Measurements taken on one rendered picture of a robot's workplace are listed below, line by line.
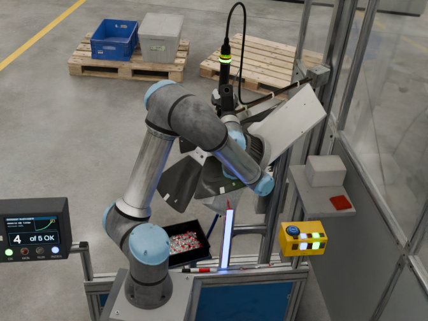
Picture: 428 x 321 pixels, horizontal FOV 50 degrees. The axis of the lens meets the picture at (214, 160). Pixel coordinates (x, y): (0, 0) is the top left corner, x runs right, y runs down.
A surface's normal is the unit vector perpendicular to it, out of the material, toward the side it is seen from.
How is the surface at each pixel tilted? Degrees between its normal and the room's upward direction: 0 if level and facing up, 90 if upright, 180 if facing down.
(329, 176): 90
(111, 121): 0
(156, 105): 64
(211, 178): 15
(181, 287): 5
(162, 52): 95
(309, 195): 0
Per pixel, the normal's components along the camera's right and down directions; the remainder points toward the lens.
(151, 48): -0.06, 0.69
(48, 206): 0.02, -0.92
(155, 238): 0.18, -0.76
